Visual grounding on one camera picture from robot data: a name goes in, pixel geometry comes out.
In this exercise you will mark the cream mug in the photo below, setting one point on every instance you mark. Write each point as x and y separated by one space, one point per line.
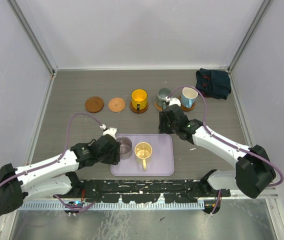
143 151

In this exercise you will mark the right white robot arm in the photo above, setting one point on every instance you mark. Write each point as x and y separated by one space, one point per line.
252 171

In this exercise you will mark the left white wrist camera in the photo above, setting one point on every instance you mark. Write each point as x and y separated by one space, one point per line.
112 131

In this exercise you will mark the dark blue folded cloth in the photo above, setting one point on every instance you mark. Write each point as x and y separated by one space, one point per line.
213 83

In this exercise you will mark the large woven rattan coaster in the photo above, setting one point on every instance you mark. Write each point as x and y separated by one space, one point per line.
157 106

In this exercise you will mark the small woven rattan coaster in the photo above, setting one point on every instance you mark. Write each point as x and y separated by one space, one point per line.
116 104

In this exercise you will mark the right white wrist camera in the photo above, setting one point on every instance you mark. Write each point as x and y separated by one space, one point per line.
170 101

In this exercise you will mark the yellow transparent mug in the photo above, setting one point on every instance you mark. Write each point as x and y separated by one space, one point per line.
139 99

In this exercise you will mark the lilac plastic tray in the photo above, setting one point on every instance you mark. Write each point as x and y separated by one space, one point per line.
161 163

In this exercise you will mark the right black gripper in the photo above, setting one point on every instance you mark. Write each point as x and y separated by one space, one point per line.
162 127

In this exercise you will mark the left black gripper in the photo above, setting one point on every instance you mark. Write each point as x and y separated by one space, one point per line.
114 158

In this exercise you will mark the white and blue mug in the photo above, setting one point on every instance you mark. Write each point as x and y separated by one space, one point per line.
189 93

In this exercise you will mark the purple transparent mug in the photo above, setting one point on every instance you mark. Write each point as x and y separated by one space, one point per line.
126 147

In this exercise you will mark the white slotted cable duct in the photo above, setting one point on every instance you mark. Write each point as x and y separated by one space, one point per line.
54 205

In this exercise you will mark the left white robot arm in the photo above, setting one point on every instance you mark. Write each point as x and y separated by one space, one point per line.
54 176

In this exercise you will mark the dark wooden coaster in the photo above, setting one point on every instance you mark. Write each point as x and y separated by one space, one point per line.
187 104
138 111
94 104

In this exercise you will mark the grey metallic mug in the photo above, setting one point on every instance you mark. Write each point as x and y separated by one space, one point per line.
161 96

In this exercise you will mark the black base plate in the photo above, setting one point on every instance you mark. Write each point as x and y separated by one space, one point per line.
139 191

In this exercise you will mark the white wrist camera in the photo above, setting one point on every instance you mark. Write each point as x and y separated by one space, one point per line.
112 131
170 101

